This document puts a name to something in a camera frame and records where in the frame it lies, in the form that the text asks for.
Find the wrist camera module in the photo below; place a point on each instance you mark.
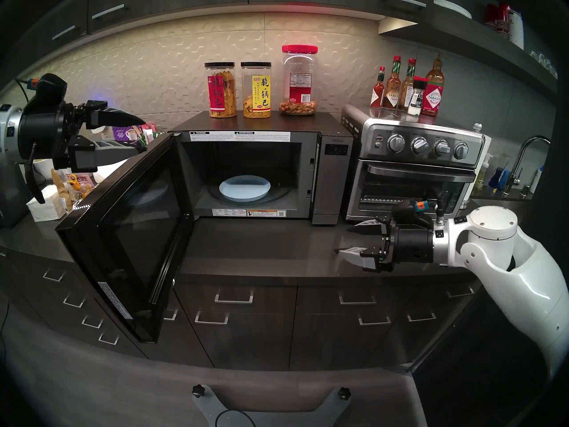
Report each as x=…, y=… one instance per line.
x=411, y=212
x=49, y=90

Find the silver toaster oven knob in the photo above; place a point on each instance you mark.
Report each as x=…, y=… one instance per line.
x=419, y=145
x=441, y=148
x=460, y=151
x=395, y=143

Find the stack of white plates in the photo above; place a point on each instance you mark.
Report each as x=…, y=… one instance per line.
x=451, y=6

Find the spice shaker with red cap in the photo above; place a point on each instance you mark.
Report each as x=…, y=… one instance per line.
x=416, y=99

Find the white wall outlet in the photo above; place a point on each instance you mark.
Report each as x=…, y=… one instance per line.
x=106, y=134

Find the stainless steel toaster oven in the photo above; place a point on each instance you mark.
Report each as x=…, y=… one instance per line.
x=373, y=155

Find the clear jar with red lid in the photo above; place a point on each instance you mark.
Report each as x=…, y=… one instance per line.
x=298, y=83

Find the glass microwave turntable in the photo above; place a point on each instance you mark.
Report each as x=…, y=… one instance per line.
x=284, y=191

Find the snack pack with yellow print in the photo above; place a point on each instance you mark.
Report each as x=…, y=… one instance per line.
x=80, y=181

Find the white crumpled paper bag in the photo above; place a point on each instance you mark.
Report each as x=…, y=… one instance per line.
x=109, y=170

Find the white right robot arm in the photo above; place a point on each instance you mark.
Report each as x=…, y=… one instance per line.
x=511, y=261

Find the dark wall shelf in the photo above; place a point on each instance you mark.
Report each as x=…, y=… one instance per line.
x=466, y=39

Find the large Tabasco sauce bottle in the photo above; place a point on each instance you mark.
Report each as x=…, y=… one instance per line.
x=433, y=97

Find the stack of red cups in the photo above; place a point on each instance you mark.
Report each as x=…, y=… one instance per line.
x=498, y=17

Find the purple tea pouch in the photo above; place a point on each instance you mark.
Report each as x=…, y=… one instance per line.
x=124, y=132

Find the snack jar with red label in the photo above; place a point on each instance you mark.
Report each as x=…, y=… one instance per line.
x=221, y=92

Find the row of clear glasses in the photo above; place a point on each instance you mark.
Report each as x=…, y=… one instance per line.
x=544, y=62

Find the sauce bottle with green neck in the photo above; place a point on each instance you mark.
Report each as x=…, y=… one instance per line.
x=406, y=81

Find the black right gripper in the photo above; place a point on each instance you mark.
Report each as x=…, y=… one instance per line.
x=411, y=246

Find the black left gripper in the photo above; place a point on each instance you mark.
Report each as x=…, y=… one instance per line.
x=42, y=130

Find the chrome sink faucet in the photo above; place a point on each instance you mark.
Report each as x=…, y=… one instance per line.
x=515, y=177

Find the black star knob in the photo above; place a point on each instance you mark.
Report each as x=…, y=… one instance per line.
x=198, y=390
x=343, y=393

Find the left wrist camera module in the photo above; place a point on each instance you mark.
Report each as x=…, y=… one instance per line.
x=49, y=90

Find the red cup with sachets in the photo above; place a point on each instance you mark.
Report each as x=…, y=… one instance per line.
x=149, y=134

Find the white napkin stack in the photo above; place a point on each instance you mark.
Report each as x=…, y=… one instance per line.
x=51, y=206

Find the brown sauce bottle red cap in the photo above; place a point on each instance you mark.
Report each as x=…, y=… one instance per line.
x=392, y=94

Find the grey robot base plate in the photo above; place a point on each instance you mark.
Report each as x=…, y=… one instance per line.
x=311, y=415

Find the snack jar with yellow label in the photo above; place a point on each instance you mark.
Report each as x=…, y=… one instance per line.
x=256, y=92

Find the pile of yellow snack packets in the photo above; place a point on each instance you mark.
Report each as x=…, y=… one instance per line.
x=91, y=192

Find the light blue plate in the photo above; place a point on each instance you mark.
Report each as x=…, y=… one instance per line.
x=244, y=188

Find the small red hot sauce bottle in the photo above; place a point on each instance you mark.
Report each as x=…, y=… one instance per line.
x=377, y=94

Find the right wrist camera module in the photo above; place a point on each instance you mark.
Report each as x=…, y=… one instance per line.
x=411, y=212

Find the black glass microwave door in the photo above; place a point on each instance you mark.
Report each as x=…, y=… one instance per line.
x=133, y=235

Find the white paper cup stack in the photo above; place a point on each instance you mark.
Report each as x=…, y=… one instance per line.
x=516, y=30

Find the clear soap pump bottle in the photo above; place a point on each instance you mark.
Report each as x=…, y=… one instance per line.
x=482, y=175

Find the dark lower cabinet unit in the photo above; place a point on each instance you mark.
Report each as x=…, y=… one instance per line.
x=253, y=341

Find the white dish soap bottle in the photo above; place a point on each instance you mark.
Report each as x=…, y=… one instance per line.
x=536, y=181

